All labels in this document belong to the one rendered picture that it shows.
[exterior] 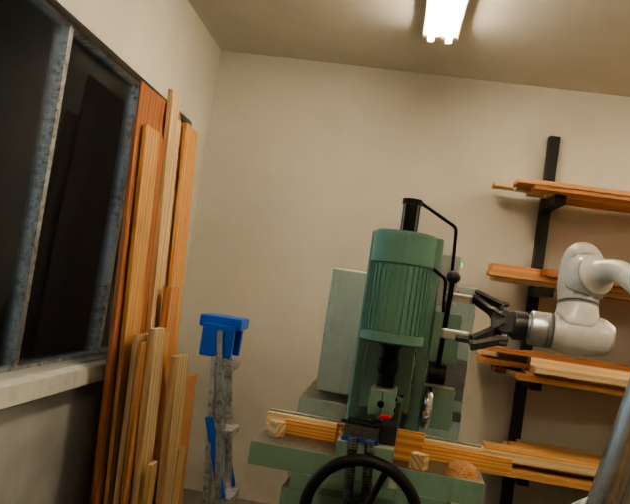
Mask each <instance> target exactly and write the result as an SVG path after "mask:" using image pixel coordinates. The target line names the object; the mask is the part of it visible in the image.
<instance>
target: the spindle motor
mask: <svg viewBox="0 0 630 504"><path fill-rule="evenodd" d="M436 249H437V239H436V237H435V236H433V235H429V234H424V233H419V232H413V231H406V230H398V229H386V228H380V229H377V230H376V232H375V234H374V241H373V248H372V255H371V261H372V262H370V269H369V276H368V283H367V290H366V297H365V304H364V311H363V318H362V325H361V331H360V337H361V338H363V339H365V340H368V341H371V342H376V343H381V344H387V345H394V346H401V347H410V348H417V347H423V341H424V338H423V337H424V334H425V326H426V319H427V312H428V305H429V298H430V291H431V284H432V276H433V269H434V263H435V256H436Z"/></svg>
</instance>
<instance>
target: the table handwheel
mask: <svg viewBox="0 0 630 504"><path fill-rule="evenodd" d="M355 466H361V467H369V468H373V469H376V470H378V471H380V472H381V474H380V476H379V478H378V480H377V482H376V483H375V485H374V487H373V489H372V491H371V492H370V494H369V496H368V497H367V499H366V501H365V502H364V503H361V499H362V498H361V496H362V495H360V496H359V499H358V501H357V503H356V504H373V502H374V500H375V498H376V496H377V495H378V493H379V491H380V489H381V487H382V486H383V484H384V482H385V480H386V479H387V477H388V476H389V477H390V478H391V479H392V480H394V481H395V482H396V483H397V484H398V486H399V487H400V488H401V489H402V491H403V492H404V494H405V496H406V498H407V500H408V503H409V504H422V503H421V500H420V497H419V495H418V493H417V490H416V489H415V487H414V485H413V484H412V482H411V481H410V480H409V478H408V477H407V476H406V475H405V474H404V473H403V472H402V471H401V470H400V469H399V468H397V467H396V466H395V465H393V464H392V463H390V462H388V461H386V460H384V459H382V458H379V457H376V456H372V455H367V454H350V455H344V456H341V457H338V458H335V459H333V460H331V461H329V462H327V463H325V464H324V465H323V466H321V467H320V468H319V469H318V470H317V471H316V472H315V473H314V474H313V475H312V476H311V477H310V479H309V480H308V482H307V484H306V485H305V487H304V489H303V492H302V494H301V497H300V501H299V504H311V503H312V499H313V497H314V494H315V492H316V490H317V489H318V487H319V486H320V485H321V483H322V482H323V481H324V480H325V479H326V478H327V477H329V476H330V475H331V474H333V473H335V472H337V471H339V470H341V469H344V468H348V467H355Z"/></svg>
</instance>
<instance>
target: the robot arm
mask: <svg viewBox="0 0 630 504"><path fill-rule="evenodd" d="M614 282H616V283H618V284H619V285H620V286H622V287H623V288H624V289H625V290H626V291H627V292H629V293H630V264H629V263H627V262H625V261H622V260H616V259H604V258H603V256H602V254H601V252H600V251H599V249H598V248H597V247H596V246H594V245H592V244H590V243H586V242H580V243H575V244H573V245H572V246H570V247H568V248H567V250H566V251H565V253H564V254H563V257H562V259H561V262H560V266H559V272H558V280H557V307H556V311H555V314H554V313H547V312H540V311H531V313H530V315H529V313H528V312H522V311H514V312H509V311H508V310H509V306H510V303H508V302H504V301H501V300H499V299H496V298H494V297H492V296H490V295H488V294H486V293H484V292H482V291H480V290H478V289H476V290H475V292H474V293H473V294H467V293H454V292H453V298H452V302H456V303H462V304H468V305H471V304H474V305H476V306H477V307H478V308H480V309H481V310H482V311H484V312H485V313H486V314H488V315H489V317H490V318H491V321H490V322H491V325H490V327H488V328H486V329H483V330H481V331H479V332H476V333H474V334H471V333H470V332H466V331H459V330H453V329H447V328H442V331H441V338H447V339H453V340H455V341H457V342H463V343H468V344H469V346H470V350H471V351H474V350H479V349H484V348H489V347H495V346H507V344H508V341H509V337H510V338H511V339H512V340H518V341H525V340H526V342H527V344H528V345H532V346H538V347H544V348H550V349H553V350H556V351H558V352H560V353H564V354H569V355H575V356H586V357H599V356H604V355H606V354H608V353H610V352H611V351H612V350H613V348H614V345H615V340H616V328H615V327H614V326H613V325H612V324H611V323H610V322H609V321H607V320H606V319H602V318H599V301H600V299H602V298H603V297H604V295H605V294H606V293H607V292H609V291H610V290H611V289H612V287H613V284H614ZM479 295H480V296H479ZM470 334H471V335H470ZM498 334H499V335H500V336H496V335H498ZM572 504H630V378H629V381H628V384H627V387H626V390H625V392H624V395H623V398H622V401H621V404H620V407H619V410H618V412H617V415H616V418H615V421H614V424H613V427H612V430H611V432H610V435H609V438H608V441H607V444H606V447H605V450H604V452H603V455H602V458H601V461H600V464H599V467H598V470H597V472H596V475H595V478H594V481H593V484H592V487H591V490H590V492H589V495H588V497H586V498H583V499H580V500H578V501H576V502H574V503H572Z"/></svg>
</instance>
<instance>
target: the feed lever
mask: <svg viewBox="0 0 630 504"><path fill-rule="evenodd" d="M446 278H447V281H448V282H449V289H448V295H447V301H446V307H445V313H444V319H443V325H442V328H447V326H448V321H449V315H450V309H451V303H452V298H453V292H454V286H455V284H456V283H457V282H459V280H460V275H459V273H458V272H457V271H450V272H448V274H447V276H446ZM444 344H445V338H441V337H440V343H439V349H438V355H437V361H436V363H432V362H431V363H429V370H428V377H427V382H428V383H432V384H438V385H443V384H444V383H445V377H446V369H447V366H446V365H444V364H441V361H442V355H443V350H444Z"/></svg>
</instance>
